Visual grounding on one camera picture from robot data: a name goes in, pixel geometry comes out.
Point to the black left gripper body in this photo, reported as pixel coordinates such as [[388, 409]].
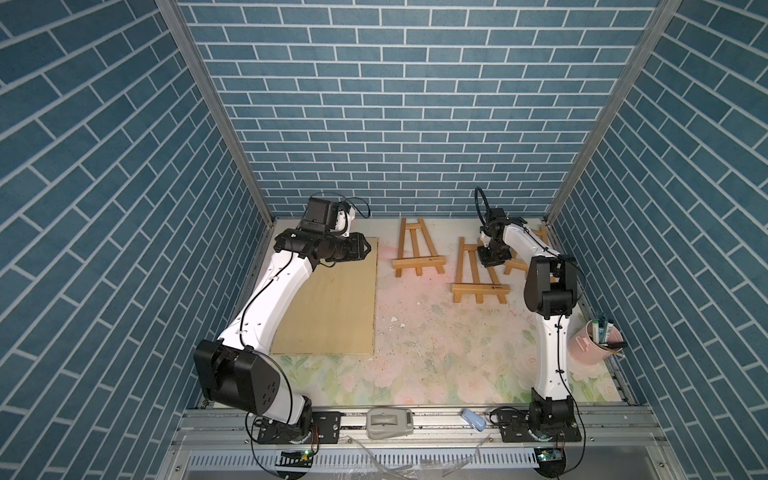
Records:
[[343, 248]]

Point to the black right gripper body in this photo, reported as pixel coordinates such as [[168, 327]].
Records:
[[492, 256]]

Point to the wooden easel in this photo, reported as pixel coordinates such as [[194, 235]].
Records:
[[472, 280], [525, 244], [416, 250]]

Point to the plywood board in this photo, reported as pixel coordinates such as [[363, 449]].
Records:
[[333, 313]]

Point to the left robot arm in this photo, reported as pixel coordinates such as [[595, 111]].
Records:
[[235, 369]]

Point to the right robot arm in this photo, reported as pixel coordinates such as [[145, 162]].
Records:
[[550, 293]]

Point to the pink cup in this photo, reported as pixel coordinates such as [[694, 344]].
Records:
[[588, 348]]

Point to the pens in pink cup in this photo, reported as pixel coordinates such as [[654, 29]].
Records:
[[606, 330]]

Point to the right green circuit board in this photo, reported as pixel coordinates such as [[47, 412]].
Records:
[[551, 462]]

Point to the green circuit board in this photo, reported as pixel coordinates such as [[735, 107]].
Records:
[[301, 459], [551, 462]]

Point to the left green circuit board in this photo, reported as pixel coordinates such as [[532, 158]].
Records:
[[301, 459]]

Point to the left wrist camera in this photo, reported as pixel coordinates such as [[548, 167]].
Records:
[[325, 216]]

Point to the blue white object on rail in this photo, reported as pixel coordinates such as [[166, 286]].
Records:
[[473, 419]]

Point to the grey remote on rail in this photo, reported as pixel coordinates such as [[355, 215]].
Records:
[[389, 422]]

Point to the aluminium front rail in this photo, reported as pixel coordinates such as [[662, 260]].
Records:
[[620, 442]]

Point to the right aluminium corner post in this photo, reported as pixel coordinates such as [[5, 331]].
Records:
[[651, 35]]

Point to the aluminium corner post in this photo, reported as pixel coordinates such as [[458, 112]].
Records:
[[651, 35], [181, 33]]

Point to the left aluminium corner post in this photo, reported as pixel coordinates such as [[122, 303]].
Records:
[[181, 33]]

